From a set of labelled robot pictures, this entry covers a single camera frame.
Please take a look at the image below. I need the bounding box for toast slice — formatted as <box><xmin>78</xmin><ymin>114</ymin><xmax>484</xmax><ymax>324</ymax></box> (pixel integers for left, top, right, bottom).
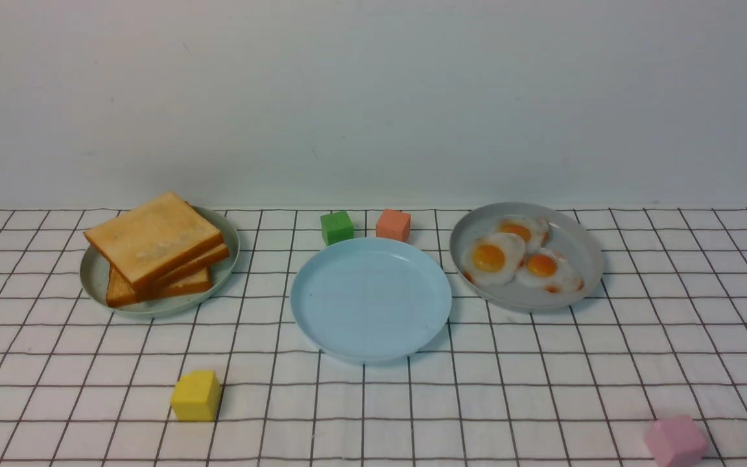
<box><xmin>106</xmin><ymin>268</ymin><xmax>213</xmax><ymax>308</ymax></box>
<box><xmin>132</xmin><ymin>243</ymin><xmax>230</xmax><ymax>294</ymax></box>
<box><xmin>85</xmin><ymin>191</ymin><xmax>224</xmax><ymax>292</ymax></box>

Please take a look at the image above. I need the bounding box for orange foam cube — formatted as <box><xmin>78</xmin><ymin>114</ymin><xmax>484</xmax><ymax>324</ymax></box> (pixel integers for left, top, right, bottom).
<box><xmin>375</xmin><ymin>209</ymin><xmax>412</xmax><ymax>243</ymax></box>

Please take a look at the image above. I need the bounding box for green foam cube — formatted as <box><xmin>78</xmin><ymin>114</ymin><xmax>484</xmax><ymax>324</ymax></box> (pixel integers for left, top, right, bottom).
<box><xmin>320</xmin><ymin>210</ymin><xmax>355</xmax><ymax>247</ymax></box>

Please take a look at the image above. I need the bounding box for light blue centre plate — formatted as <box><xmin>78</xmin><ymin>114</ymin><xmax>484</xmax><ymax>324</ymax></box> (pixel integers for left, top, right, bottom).
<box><xmin>289</xmin><ymin>237</ymin><xmax>453</xmax><ymax>364</ymax></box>

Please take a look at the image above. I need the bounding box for grey egg plate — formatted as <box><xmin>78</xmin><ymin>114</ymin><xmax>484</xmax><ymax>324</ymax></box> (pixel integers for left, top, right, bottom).
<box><xmin>449</xmin><ymin>203</ymin><xmax>604</xmax><ymax>312</ymax></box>

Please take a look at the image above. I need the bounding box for yellow foam cube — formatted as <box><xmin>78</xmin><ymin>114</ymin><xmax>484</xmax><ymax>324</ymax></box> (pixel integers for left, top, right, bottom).
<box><xmin>170</xmin><ymin>370</ymin><xmax>222</xmax><ymax>422</ymax></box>

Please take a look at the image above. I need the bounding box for pale green bread plate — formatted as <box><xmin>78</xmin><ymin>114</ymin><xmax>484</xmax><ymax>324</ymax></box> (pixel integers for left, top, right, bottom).
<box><xmin>79</xmin><ymin>206</ymin><xmax>240</xmax><ymax>320</ymax></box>

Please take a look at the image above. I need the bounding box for white checkered tablecloth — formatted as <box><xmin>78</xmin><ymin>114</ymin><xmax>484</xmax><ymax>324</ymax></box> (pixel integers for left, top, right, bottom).
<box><xmin>0</xmin><ymin>209</ymin><xmax>747</xmax><ymax>466</ymax></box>

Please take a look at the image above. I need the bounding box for pink foam cube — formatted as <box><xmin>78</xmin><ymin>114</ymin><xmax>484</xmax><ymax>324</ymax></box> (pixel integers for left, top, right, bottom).
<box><xmin>644</xmin><ymin>416</ymin><xmax>709</xmax><ymax>466</ymax></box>

